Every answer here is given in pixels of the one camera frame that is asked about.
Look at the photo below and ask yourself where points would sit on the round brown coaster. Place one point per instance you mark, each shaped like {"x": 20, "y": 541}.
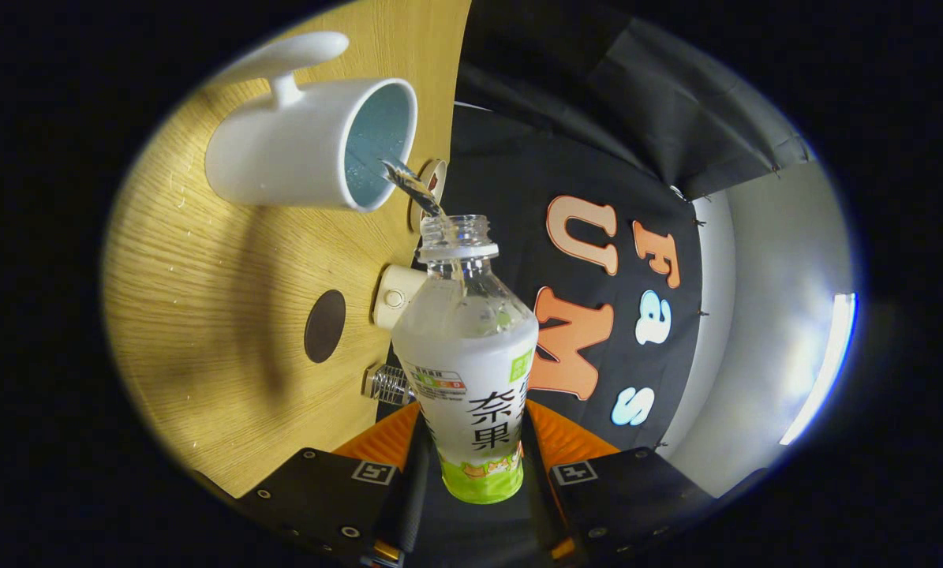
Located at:
{"x": 325, "y": 326}

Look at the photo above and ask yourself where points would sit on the small white plate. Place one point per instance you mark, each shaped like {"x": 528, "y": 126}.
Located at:
{"x": 432, "y": 177}

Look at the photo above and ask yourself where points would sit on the wooden table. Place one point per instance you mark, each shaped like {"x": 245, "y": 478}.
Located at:
{"x": 203, "y": 315}

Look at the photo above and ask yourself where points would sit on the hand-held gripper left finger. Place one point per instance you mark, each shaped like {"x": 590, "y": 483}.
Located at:
{"x": 321, "y": 497}

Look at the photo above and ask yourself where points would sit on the white toaster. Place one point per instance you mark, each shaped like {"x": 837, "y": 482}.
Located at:
{"x": 396, "y": 296}

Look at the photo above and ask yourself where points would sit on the clear juice bottle white label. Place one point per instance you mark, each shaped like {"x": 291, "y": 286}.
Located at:
{"x": 467, "y": 379}

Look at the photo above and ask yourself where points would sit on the white ceramic cup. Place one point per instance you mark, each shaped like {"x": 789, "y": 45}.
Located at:
{"x": 282, "y": 154}

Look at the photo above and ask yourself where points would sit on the black backdrop cloth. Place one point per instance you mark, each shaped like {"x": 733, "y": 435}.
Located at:
{"x": 518, "y": 158}

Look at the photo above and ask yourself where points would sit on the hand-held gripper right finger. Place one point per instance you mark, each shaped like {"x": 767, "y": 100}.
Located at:
{"x": 629, "y": 493}

